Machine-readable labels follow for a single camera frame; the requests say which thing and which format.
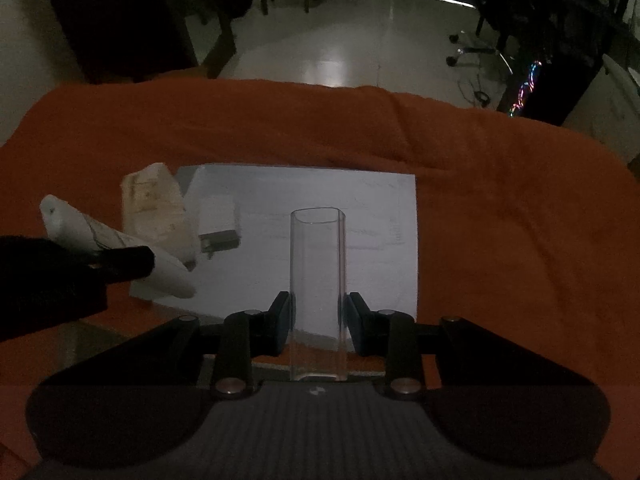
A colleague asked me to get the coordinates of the dark wardrobe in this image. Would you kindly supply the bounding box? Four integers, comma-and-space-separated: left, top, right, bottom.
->
36, 0, 202, 85

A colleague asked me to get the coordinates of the black floor cable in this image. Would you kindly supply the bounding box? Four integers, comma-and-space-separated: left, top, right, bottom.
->
457, 76, 492, 107

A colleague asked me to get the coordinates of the white squeeze tube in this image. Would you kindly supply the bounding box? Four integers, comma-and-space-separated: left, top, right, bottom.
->
40, 194, 197, 299

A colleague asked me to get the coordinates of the white paper sheet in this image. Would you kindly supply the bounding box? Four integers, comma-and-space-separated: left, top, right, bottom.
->
129, 162, 419, 342

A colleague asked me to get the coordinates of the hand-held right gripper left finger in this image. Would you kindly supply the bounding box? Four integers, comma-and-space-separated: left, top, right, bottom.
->
40, 291, 292, 401

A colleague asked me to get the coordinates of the black office chair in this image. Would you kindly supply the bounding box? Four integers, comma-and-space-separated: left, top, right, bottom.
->
446, 0, 561, 77

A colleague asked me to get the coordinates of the white and silver small box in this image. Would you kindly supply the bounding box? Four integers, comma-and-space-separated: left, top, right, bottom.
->
197, 195, 242, 260

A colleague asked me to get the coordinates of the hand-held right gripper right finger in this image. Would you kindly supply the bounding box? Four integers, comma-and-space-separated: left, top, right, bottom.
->
345, 291, 597, 401

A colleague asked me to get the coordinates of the white cabinet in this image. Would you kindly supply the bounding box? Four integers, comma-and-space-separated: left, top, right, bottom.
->
562, 54, 640, 163

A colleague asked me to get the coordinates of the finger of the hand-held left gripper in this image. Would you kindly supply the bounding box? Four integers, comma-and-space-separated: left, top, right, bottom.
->
86, 245, 155, 282

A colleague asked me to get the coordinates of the black computer tower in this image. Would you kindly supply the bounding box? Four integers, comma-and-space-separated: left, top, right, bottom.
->
496, 52, 603, 127

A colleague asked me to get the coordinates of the orange blanket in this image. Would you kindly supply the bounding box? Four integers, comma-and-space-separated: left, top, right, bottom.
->
0, 78, 640, 466

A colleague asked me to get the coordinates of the clear plastic tube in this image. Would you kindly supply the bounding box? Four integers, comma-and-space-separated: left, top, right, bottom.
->
289, 207, 348, 383

